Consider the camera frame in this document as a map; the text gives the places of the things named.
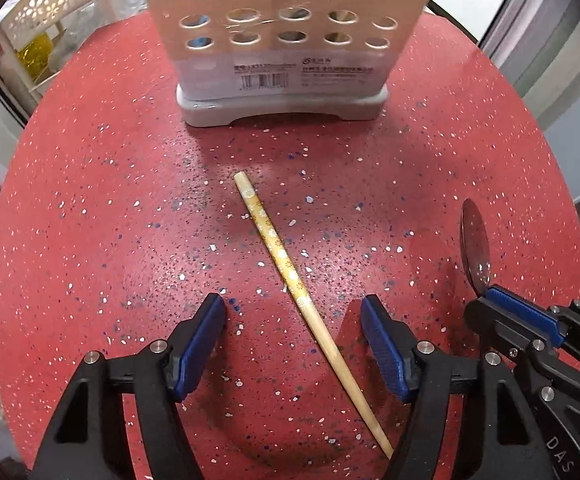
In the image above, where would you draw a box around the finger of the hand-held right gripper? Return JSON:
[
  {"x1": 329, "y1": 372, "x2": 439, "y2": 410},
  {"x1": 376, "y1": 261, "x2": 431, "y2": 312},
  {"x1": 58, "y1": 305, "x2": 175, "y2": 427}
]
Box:
[
  {"x1": 484, "y1": 285, "x2": 580, "y2": 376},
  {"x1": 464, "y1": 297, "x2": 580, "y2": 411}
]

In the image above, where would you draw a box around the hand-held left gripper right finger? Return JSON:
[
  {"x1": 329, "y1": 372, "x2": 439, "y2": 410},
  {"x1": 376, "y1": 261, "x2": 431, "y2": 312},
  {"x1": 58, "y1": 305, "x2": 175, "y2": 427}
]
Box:
[{"x1": 360, "y1": 295, "x2": 555, "y2": 480}]

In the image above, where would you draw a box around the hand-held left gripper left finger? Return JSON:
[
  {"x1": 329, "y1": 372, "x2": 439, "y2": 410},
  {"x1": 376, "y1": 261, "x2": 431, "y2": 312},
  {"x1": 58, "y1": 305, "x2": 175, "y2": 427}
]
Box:
[{"x1": 30, "y1": 292, "x2": 228, "y2": 480}]

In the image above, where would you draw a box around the oval metal spoon black handle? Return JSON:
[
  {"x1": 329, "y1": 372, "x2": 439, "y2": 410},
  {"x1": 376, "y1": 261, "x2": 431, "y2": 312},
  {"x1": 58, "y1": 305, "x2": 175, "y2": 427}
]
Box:
[{"x1": 461, "y1": 198, "x2": 493, "y2": 297}]

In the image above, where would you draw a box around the floral print bamboo chopstick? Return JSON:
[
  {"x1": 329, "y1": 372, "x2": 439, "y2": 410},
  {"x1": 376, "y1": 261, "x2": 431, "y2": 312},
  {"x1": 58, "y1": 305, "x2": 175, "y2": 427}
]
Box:
[{"x1": 234, "y1": 171, "x2": 395, "y2": 460}]

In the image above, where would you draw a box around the yellow package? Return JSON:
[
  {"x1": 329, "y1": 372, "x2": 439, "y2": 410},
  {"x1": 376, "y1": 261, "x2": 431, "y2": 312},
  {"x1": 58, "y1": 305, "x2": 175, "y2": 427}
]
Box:
[{"x1": 17, "y1": 35, "x2": 53, "y2": 78}]

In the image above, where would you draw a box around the white perforated basket rack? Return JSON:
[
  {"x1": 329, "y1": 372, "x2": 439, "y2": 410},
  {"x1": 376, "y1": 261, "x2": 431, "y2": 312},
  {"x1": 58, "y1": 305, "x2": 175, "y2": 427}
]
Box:
[{"x1": 0, "y1": 0, "x2": 145, "y2": 106}]

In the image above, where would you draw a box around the grey door frame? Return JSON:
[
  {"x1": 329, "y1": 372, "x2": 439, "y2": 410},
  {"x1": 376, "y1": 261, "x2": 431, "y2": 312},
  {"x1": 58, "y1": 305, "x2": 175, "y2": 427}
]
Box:
[{"x1": 474, "y1": 0, "x2": 580, "y2": 201}]

